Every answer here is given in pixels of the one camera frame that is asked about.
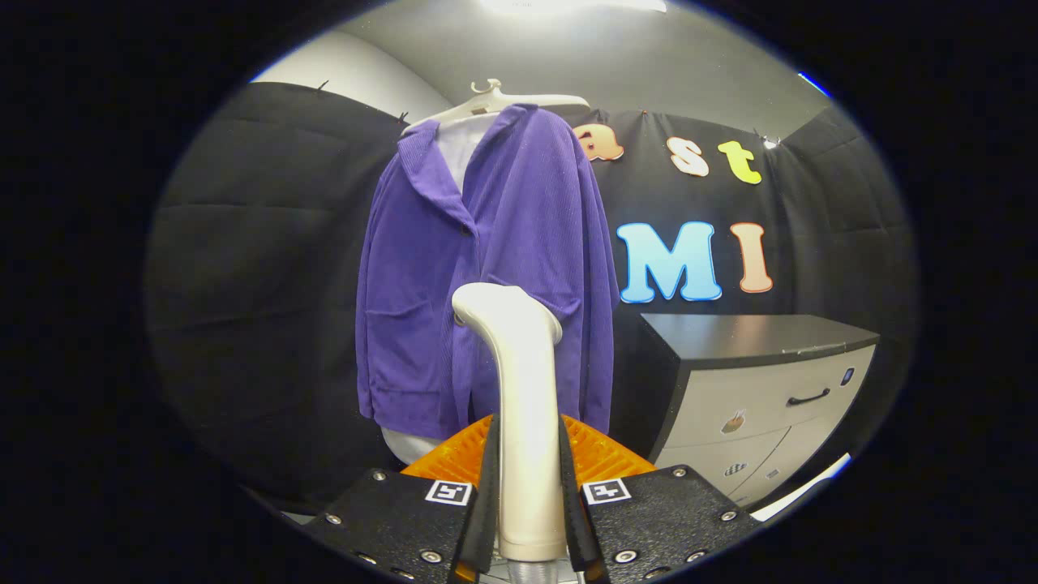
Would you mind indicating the purple jacket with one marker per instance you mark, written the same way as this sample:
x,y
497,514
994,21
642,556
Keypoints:
x,y
527,227

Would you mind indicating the white clothes hanger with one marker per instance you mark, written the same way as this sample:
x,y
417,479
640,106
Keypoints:
x,y
486,104

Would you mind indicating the grey cabinet with black top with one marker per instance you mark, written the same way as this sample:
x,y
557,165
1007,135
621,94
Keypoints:
x,y
730,405

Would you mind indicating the large bright ceiling light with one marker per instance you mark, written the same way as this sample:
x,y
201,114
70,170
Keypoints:
x,y
568,5

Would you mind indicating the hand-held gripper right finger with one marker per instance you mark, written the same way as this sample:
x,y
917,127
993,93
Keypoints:
x,y
572,511

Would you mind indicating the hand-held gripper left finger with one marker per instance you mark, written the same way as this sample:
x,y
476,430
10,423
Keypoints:
x,y
486,511

